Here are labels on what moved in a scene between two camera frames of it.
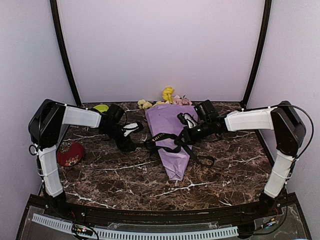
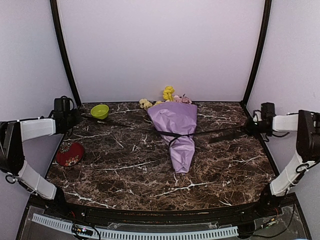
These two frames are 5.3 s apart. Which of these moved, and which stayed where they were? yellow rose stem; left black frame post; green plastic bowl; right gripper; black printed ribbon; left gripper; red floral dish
Moved: right gripper; black printed ribbon; left gripper
Stayed: yellow rose stem; green plastic bowl; left black frame post; red floral dish
